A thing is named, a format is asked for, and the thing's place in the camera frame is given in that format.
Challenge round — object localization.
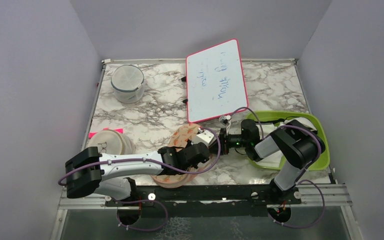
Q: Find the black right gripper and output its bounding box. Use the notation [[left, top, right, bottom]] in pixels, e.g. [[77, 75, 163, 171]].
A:
[[208, 128, 249, 155]]

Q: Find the floral mesh laundry bag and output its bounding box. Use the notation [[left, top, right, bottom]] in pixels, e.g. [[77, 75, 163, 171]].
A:
[[151, 123, 216, 189]]

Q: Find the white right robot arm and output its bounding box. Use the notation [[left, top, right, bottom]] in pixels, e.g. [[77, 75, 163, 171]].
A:
[[218, 119, 326, 204]]

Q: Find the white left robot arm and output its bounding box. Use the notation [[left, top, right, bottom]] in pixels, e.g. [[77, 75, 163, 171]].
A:
[[58, 143, 211, 206]]

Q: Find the beige cylindrical mesh laundry bag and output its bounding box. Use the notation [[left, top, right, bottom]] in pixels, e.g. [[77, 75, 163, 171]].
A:
[[86, 131, 136, 155]]

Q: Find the white cylindrical mesh bag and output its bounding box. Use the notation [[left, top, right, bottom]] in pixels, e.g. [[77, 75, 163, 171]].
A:
[[110, 64, 145, 104]]

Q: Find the pink framed whiteboard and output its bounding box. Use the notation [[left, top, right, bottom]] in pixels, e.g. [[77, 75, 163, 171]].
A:
[[185, 38, 249, 123]]

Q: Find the pink sticky note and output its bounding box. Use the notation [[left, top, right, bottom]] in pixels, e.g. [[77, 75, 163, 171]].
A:
[[88, 127, 124, 139]]

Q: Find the green plastic tray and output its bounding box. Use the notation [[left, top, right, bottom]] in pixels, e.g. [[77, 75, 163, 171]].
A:
[[250, 110, 330, 171]]

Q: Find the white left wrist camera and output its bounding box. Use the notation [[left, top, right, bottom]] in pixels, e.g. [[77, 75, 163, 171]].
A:
[[192, 130, 216, 147]]

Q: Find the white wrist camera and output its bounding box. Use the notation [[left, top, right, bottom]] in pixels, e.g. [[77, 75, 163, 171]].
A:
[[192, 130, 216, 147], [218, 115, 232, 134]]

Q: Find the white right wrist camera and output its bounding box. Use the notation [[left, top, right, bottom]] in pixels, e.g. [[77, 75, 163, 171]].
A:
[[218, 115, 232, 134]]

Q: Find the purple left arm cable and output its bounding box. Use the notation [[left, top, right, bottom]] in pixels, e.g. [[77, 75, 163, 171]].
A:
[[57, 126, 222, 187]]

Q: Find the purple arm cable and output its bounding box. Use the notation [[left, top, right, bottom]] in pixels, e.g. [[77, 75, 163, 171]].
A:
[[228, 106, 323, 173], [57, 126, 222, 187]]

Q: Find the black mounting rail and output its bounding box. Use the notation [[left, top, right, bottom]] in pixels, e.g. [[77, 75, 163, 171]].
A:
[[105, 184, 302, 218]]

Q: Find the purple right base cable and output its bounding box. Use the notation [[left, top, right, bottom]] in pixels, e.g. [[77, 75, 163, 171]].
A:
[[267, 179, 326, 230]]

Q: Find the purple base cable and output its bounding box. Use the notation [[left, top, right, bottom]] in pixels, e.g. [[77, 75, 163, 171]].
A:
[[116, 198, 170, 232], [267, 179, 326, 230]]

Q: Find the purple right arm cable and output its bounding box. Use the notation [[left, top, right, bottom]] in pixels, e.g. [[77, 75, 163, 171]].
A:
[[228, 106, 323, 173]]

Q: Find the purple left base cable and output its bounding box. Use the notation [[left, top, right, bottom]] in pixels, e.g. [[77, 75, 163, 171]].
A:
[[116, 198, 170, 232]]

